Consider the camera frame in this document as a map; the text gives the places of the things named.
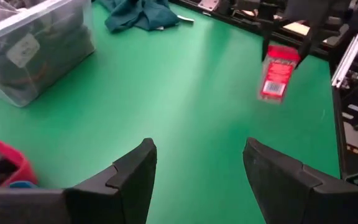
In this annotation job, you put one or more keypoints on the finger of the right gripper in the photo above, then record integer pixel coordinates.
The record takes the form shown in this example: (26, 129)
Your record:
(266, 43)
(305, 46)

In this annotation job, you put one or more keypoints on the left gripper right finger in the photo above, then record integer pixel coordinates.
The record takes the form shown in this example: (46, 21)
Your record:
(306, 205)

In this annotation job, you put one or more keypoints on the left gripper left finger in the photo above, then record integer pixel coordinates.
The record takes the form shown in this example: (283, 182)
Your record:
(89, 205)

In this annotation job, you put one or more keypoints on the silver aluminium extrusion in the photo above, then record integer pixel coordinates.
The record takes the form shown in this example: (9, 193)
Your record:
(350, 57)

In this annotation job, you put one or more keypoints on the blue plastic bin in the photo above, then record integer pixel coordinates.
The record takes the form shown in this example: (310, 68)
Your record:
(23, 184)

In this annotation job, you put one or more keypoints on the pink plastic bin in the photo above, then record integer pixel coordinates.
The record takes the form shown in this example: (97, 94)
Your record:
(26, 171)

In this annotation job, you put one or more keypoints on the white tag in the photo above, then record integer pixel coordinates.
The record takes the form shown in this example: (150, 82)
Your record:
(185, 18)

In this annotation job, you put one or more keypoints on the dark green cloth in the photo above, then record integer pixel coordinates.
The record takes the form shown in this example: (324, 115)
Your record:
(141, 14)

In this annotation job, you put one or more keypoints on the metal bracket plate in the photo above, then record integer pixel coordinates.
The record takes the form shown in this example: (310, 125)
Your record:
(208, 4)

